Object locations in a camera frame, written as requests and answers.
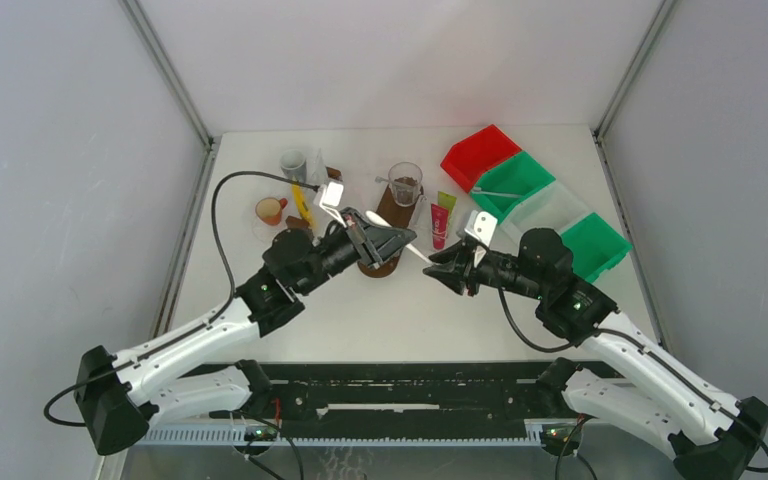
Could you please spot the white storage bin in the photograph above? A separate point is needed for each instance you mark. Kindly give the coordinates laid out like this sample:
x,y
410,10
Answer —
x,y
554,206

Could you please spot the green bin with toothbrushes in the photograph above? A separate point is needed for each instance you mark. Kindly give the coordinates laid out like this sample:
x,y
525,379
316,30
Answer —
x,y
520,174

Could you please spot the clear textured oval tray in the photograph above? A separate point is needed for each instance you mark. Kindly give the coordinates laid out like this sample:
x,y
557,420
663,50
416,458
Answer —
x,y
265,233

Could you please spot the clear glass tumbler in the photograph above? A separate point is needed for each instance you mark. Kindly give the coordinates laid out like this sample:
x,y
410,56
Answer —
x,y
405,180

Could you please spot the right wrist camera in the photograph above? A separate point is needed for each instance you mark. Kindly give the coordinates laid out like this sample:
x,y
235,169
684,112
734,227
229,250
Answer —
x,y
477,229

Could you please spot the green bin with toothpaste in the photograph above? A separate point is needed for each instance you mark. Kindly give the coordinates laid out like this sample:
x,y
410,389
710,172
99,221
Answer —
x,y
596,246

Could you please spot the red storage bin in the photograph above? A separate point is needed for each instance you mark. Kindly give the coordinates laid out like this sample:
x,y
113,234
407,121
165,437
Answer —
x,y
469,159

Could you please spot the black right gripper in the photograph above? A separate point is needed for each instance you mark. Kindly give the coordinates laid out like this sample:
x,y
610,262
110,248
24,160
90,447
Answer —
x,y
456,272

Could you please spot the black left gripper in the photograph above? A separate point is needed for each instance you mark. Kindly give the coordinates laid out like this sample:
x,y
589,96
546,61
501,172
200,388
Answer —
x,y
383,241

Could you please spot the orange ceramic cup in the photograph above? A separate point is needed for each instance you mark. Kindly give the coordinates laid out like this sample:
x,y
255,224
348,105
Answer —
x,y
270,210

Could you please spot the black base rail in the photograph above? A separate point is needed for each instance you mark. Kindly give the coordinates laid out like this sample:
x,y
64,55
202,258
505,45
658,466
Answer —
x,y
407,401

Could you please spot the brown oval wooden tray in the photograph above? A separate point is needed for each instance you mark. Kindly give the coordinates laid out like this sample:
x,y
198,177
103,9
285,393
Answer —
x,y
396,216

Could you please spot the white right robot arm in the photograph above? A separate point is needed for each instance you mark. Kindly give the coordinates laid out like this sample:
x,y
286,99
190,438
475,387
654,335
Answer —
x,y
706,432

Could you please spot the green toothpaste tube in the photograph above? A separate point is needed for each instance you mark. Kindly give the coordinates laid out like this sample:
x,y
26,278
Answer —
x,y
447,201

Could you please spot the yellow toothpaste tube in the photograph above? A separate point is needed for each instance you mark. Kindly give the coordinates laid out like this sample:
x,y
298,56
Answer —
x,y
301,202

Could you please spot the red toothpaste tube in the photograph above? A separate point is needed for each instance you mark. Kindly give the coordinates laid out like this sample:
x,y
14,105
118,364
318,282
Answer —
x,y
439,225

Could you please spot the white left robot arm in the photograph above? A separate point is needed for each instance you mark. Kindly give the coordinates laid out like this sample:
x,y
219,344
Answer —
x,y
122,396

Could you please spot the clear textured acrylic holder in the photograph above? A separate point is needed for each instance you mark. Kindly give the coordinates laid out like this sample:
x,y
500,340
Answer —
x,y
422,224

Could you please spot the white toothpaste tube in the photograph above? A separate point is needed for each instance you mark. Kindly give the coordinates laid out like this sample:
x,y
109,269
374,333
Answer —
x,y
318,174

